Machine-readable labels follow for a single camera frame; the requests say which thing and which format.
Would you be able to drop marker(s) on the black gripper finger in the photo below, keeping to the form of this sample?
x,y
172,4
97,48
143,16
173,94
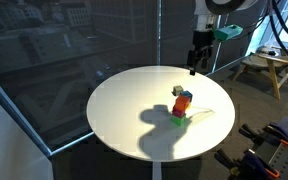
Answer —
x,y
206,60
192,63

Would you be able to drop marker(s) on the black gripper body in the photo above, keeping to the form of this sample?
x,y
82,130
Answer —
x,y
203,40

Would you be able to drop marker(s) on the orange block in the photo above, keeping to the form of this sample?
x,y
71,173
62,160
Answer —
x,y
182,102

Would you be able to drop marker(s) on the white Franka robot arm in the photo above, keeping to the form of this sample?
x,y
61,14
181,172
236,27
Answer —
x,y
205,21

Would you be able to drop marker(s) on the grey block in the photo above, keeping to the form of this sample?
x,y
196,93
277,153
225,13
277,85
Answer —
x,y
177,90

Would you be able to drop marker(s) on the yellow-green block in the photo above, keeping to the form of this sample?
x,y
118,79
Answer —
x,y
188,106

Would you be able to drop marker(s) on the magenta block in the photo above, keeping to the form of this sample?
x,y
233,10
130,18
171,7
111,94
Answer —
x,y
178,113

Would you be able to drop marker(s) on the green block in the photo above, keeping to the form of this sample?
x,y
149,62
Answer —
x,y
178,120

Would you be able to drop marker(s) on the grey window mullion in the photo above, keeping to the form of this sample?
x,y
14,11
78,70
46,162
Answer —
x,y
159,33

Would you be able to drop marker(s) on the small white item on chair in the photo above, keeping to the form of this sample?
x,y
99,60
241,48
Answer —
x,y
267,51

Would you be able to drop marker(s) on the wooden chair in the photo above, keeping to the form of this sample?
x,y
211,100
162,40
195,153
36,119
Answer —
x,y
272,63

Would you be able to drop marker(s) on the round white table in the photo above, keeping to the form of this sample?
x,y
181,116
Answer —
x,y
124,116

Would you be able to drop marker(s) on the black pegboard cart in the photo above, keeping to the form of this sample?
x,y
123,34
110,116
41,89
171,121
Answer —
x,y
287,160

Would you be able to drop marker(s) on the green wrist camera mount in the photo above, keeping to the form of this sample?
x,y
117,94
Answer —
x,y
229,32

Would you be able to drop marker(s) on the dark window post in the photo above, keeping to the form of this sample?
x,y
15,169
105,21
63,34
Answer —
x,y
17,113

